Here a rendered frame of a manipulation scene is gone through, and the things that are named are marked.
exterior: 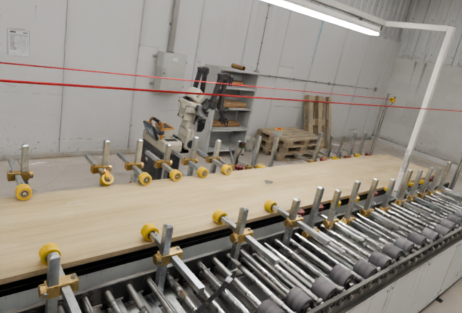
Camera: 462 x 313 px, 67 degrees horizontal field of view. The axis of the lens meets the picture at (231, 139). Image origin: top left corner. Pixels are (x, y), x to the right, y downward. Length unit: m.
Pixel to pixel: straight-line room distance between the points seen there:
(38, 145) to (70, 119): 0.53
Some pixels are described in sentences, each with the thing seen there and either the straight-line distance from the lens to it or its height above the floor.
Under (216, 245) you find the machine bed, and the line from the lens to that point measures 2.26.
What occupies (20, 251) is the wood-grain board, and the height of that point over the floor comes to 0.90.
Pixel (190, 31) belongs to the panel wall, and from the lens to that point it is 5.80.
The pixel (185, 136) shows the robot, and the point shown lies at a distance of 4.15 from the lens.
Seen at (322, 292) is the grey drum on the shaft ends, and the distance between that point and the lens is 2.03.
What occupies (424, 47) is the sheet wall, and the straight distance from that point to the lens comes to 10.76.
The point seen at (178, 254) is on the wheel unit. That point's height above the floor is 0.96.
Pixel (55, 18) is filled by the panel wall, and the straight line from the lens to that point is 5.05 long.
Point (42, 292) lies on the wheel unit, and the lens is 1.58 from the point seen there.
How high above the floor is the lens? 1.97
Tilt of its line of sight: 15 degrees down
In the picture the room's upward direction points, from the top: 11 degrees clockwise
